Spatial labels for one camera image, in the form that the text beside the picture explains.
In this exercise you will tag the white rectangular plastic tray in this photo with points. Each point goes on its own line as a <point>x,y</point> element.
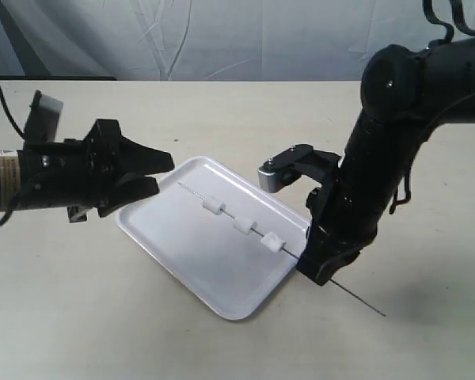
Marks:
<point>230,272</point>

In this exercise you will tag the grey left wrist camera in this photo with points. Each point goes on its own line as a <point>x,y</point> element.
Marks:
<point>42,123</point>

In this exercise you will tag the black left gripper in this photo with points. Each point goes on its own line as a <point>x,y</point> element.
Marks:
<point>110,171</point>

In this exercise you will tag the grey wrinkled backdrop curtain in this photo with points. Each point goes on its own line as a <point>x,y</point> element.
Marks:
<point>205,40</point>

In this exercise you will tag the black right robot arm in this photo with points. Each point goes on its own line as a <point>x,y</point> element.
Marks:
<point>405,96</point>

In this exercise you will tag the white marshmallow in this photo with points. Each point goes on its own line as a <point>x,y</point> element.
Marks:
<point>213,205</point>
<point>272,242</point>
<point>243,225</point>

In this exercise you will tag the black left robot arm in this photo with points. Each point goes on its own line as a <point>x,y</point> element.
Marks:
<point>36,177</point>

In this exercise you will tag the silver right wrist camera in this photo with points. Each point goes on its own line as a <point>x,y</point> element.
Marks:
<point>283,169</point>

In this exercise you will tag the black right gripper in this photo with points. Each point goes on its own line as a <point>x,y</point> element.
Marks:
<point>337,234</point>

